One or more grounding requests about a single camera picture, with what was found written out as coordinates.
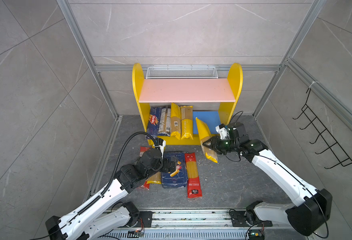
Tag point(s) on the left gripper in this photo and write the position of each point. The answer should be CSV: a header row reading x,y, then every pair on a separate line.
x,y
167,167

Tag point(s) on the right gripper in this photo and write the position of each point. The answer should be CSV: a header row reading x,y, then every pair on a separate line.
x,y
212,146

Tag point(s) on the clear spaghetti bag white label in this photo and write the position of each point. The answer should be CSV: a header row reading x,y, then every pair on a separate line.
x,y
164,123

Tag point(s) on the yellow Pastatime spaghetti bag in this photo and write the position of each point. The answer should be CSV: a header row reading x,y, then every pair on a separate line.
x,y
187,122

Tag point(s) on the blue Barilla spaghetti box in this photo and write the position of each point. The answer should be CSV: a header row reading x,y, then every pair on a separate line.
x,y
153,121

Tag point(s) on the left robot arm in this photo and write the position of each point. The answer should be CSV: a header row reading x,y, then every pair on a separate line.
x,y
88,221

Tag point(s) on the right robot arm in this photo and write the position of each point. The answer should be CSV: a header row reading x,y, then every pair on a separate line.
x,y
309,209

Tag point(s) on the yellow shelf unit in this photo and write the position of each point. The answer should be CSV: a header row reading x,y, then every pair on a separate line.
x,y
189,92

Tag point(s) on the blue Barilla rigatoni box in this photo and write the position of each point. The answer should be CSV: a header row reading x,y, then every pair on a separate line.
x,y
175,180

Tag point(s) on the red spaghetti bag left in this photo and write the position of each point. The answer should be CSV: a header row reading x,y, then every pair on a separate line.
x,y
146,185

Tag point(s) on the red spaghetti bag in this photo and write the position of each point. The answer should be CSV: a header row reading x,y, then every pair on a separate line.
x,y
194,185
146,185

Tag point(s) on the red spaghetti bag centre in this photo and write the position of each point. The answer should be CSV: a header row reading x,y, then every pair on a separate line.
x,y
194,185

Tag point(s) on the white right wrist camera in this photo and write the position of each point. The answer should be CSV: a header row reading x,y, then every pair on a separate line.
x,y
223,131

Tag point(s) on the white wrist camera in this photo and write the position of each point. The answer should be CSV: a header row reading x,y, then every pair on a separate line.
x,y
223,131
160,145

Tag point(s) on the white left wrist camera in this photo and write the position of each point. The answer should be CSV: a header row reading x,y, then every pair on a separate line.
x,y
160,145

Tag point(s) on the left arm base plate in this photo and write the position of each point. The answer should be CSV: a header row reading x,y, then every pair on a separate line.
x,y
144,218

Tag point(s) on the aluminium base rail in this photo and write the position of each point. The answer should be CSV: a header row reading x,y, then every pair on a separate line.
x,y
202,224

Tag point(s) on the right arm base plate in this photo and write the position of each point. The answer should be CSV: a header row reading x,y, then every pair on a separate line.
x,y
245,218

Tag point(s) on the white wire mesh basket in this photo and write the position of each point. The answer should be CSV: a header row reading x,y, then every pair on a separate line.
x,y
181,73

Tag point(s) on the black wire wall rack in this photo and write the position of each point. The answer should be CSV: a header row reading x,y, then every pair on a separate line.
x,y
322,132

